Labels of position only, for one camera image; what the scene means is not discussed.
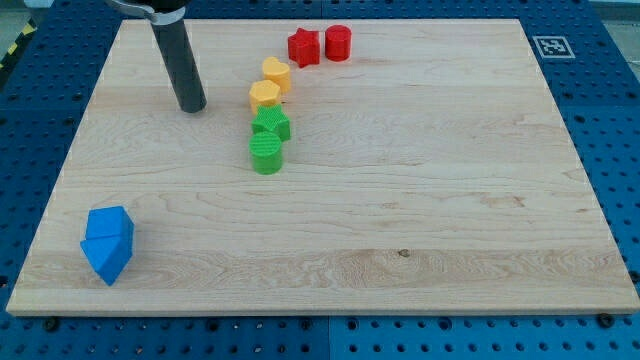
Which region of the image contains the yellow heart block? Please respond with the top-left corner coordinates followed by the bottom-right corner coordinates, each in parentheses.
top-left (262, 56), bottom-right (291, 93)

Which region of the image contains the red star block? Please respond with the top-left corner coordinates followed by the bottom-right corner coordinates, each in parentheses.
top-left (287, 28), bottom-right (320, 68)

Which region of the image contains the blue triangular block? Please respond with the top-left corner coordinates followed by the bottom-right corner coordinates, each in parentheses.
top-left (80, 235), bottom-right (133, 286)

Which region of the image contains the white fiducial marker tag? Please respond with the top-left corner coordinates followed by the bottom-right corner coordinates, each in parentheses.
top-left (533, 35), bottom-right (575, 59)

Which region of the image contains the light wooden board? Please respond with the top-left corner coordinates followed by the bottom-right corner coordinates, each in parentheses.
top-left (7, 19), bottom-right (639, 317)

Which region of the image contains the silver rod clamp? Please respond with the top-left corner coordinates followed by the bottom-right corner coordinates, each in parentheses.
top-left (105, 0), bottom-right (186, 26)

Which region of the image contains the red cylinder block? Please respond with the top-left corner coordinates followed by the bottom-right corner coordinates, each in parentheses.
top-left (325, 24), bottom-right (352, 62)

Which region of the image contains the green cylinder block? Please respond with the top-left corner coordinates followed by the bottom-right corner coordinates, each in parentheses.
top-left (249, 132), bottom-right (283, 175)

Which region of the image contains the green star block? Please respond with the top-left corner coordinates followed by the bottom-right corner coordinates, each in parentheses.
top-left (251, 104), bottom-right (291, 142)

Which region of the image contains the yellow hexagon block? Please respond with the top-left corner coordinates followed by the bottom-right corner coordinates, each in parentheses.
top-left (249, 80), bottom-right (281, 115)

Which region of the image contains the blue cube block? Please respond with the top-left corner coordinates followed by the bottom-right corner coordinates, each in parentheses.
top-left (85, 206), bottom-right (134, 242)

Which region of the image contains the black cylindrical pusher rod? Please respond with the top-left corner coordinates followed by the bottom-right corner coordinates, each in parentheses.
top-left (151, 19), bottom-right (207, 113)

